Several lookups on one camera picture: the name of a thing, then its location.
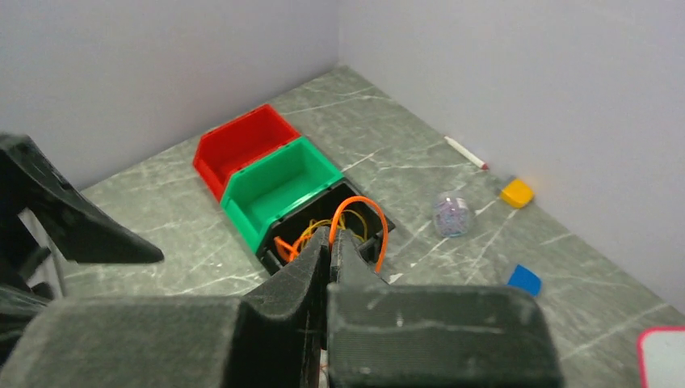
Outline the orange cable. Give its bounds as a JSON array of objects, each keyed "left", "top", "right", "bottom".
[{"left": 274, "top": 196, "right": 389, "bottom": 274}]

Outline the white marker pen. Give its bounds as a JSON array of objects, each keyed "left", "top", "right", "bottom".
[{"left": 444, "top": 136, "right": 489, "bottom": 171}]

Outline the yellow cube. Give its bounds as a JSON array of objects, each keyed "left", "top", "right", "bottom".
[{"left": 499, "top": 178, "right": 535, "bottom": 209}]

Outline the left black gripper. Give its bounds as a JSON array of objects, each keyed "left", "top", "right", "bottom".
[{"left": 1, "top": 133, "right": 164, "bottom": 362}]

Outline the green plastic bin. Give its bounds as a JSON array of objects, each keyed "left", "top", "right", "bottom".
[{"left": 220, "top": 137, "right": 343, "bottom": 254}]

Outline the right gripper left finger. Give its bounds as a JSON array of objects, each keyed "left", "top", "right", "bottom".
[{"left": 1, "top": 233, "right": 329, "bottom": 387}]

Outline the red plastic bin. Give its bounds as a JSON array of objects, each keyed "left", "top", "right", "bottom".
[{"left": 192, "top": 104, "right": 301, "bottom": 201}]

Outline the black plastic bin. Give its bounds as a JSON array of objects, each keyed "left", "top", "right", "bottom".
[{"left": 256, "top": 179, "right": 384, "bottom": 275}]

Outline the pink framed whiteboard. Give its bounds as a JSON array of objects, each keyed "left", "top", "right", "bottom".
[{"left": 637, "top": 326, "right": 684, "bottom": 388}]

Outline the blue block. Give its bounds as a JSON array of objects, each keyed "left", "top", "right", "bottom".
[{"left": 506, "top": 264, "right": 543, "bottom": 297}]

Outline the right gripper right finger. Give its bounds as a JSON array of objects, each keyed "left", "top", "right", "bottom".
[{"left": 326, "top": 231, "right": 565, "bottom": 387}]

